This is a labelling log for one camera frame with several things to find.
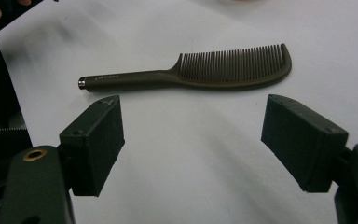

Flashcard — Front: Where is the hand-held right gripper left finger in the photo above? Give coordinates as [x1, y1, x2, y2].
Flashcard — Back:
[58, 94, 126, 198]

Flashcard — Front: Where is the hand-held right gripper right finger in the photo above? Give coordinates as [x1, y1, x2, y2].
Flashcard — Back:
[260, 93, 350, 194]

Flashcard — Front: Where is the dark brown comb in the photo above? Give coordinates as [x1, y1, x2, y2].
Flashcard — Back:
[77, 42, 293, 93]

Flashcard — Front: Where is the black zipper bag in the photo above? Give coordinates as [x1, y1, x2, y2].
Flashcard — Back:
[0, 126, 34, 200]

